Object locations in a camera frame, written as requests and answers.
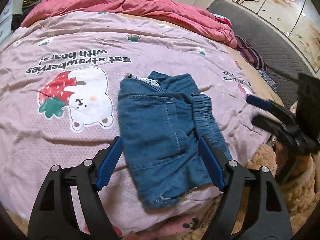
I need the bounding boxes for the blue denim pants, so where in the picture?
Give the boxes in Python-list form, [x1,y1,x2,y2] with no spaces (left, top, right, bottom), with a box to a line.
[118,72,231,209]

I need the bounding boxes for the grey quilted headboard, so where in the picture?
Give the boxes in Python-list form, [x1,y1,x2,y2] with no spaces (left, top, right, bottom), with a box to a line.
[207,0,311,108]

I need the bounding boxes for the right hand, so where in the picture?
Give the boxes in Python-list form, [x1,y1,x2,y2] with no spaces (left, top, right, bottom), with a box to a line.
[273,100,313,178]

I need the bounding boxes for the pink strawberry bear bedsheet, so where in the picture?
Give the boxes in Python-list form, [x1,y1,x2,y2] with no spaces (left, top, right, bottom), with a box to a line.
[0,11,276,237]

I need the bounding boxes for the white drawer chest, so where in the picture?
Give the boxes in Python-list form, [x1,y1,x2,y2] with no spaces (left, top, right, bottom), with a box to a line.
[0,0,14,44]

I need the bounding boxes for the purple striped cloth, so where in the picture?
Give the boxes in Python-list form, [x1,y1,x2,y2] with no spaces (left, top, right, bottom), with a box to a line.
[235,35,267,71]

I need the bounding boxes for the tree painting wall panels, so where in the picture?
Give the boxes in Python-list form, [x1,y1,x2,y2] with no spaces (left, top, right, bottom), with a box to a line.
[232,0,319,73]

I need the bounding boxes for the red pink quilt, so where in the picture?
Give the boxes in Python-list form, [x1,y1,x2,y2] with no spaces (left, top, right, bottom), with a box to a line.
[21,0,237,48]

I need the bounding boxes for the dark folded clothes pile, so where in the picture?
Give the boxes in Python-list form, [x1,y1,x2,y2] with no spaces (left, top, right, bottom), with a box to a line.
[22,0,42,14]

